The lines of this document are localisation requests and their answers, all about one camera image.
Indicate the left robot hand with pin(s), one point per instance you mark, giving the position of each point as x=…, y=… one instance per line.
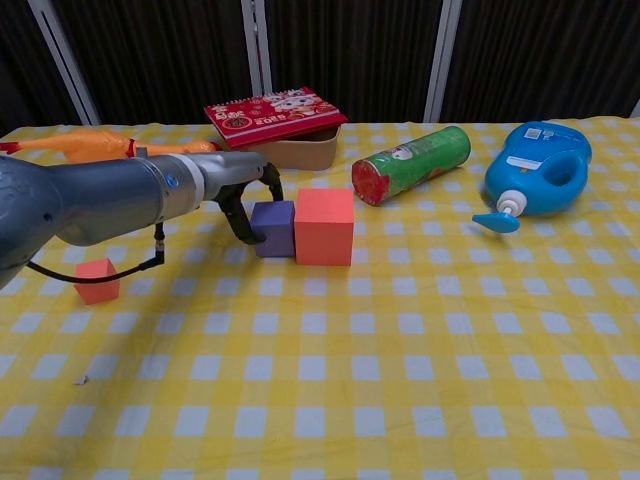
x=230, y=167

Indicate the purple foam cube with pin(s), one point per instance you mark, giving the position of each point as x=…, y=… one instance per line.
x=275, y=230

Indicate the small red foam cube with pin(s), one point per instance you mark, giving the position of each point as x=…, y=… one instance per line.
x=97, y=292

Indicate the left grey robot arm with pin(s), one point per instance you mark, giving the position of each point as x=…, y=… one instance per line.
x=100, y=195

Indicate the red desk calendar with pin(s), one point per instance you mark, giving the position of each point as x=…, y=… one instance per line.
x=275, y=117

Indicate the brown cardboard oval box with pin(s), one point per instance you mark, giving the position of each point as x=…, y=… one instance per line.
x=305, y=152

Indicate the large red foam cube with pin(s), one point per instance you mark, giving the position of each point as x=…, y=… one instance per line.
x=324, y=240

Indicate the yellow rubber chicken toy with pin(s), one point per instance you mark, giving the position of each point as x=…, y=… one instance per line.
x=95, y=145

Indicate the green chips can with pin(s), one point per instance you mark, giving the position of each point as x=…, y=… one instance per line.
x=420, y=157

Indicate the yellow checked tablecloth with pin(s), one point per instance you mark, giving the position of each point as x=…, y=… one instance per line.
x=320, y=350

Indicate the small white paper scrap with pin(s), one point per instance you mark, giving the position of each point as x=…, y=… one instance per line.
x=80, y=381

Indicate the blue pump detergent bottle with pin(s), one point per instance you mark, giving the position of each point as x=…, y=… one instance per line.
x=530, y=165

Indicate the white metal frame post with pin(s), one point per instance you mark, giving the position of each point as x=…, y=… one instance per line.
x=442, y=60
x=65, y=60
x=636, y=110
x=257, y=45

